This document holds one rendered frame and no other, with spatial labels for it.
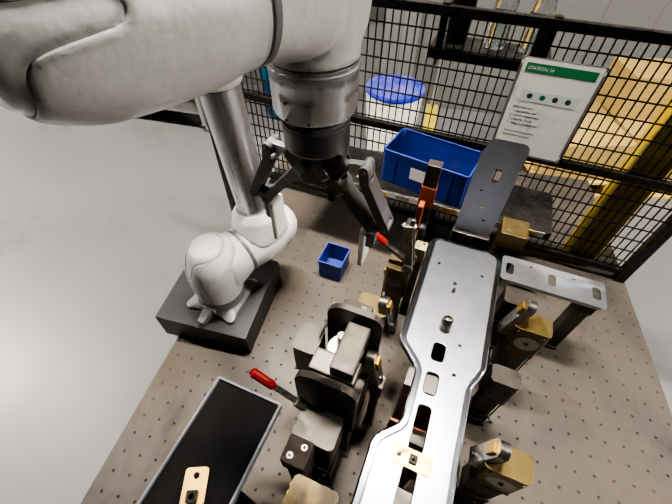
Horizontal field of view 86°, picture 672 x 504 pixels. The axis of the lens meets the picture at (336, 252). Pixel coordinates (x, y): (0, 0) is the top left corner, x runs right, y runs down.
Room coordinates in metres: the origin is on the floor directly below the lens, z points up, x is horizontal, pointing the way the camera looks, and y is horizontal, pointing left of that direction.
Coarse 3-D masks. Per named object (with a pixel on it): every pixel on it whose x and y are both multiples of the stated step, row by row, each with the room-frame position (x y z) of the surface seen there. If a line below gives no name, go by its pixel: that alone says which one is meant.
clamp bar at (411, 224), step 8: (400, 224) 0.67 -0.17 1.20; (408, 224) 0.66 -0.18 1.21; (416, 224) 0.66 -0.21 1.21; (424, 224) 0.66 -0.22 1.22; (408, 232) 0.65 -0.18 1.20; (424, 232) 0.64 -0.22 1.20; (408, 240) 0.64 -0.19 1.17; (408, 248) 0.64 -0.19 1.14; (408, 256) 0.64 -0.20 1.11; (408, 264) 0.64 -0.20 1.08
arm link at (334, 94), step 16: (272, 80) 0.34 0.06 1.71; (288, 80) 0.33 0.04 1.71; (304, 80) 0.32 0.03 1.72; (320, 80) 0.32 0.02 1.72; (336, 80) 0.33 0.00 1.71; (352, 80) 0.34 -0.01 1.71; (272, 96) 0.35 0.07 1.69; (288, 96) 0.33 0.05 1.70; (304, 96) 0.32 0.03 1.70; (320, 96) 0.32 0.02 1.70; (336, 96) 0.33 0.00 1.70; (352, 96) 0.35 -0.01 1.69; (288, 112) 0.33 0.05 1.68; (304, 112) 0.33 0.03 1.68; (320, 112) 0.32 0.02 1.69; (336, 112) 0.33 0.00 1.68; (352, 112) 0.35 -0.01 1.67
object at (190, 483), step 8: (192, 472) 0.12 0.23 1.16; (200, 472) 0.12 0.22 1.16; (208, 472) 0.12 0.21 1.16; (184, 480) 0.10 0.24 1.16; (192, 480) 0.10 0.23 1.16; (200, 480) 0.10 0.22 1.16; (184, 488) 0.09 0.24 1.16; (192, 488) 0.09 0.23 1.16; (200, 488) 0.09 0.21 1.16; (184, 496) 0.08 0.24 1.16; (200, 496) 0.08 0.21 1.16
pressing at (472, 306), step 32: (448, 256) 0.74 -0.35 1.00; (480, 256) 0.74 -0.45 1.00; (416, 288) 0.61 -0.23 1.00; (448, 288) 0.61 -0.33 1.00; (480, 288) 0.62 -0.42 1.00; (416, 320) 0.51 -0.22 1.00; (480, 320) 0.51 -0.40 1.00; (416, 352) 0.41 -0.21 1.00; (448, 352) 0.41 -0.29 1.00; (480, 352) 0.42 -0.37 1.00; (416, 384) 0.33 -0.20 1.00; (448, 384) 0.33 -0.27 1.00; (448, 416) 0.26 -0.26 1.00; (384, 448) 0.19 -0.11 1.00; (448, 448) 0.19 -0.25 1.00; (384, 480) 0.13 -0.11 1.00; (416, 480) 0.13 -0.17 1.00; (448, 480) 0.14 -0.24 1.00
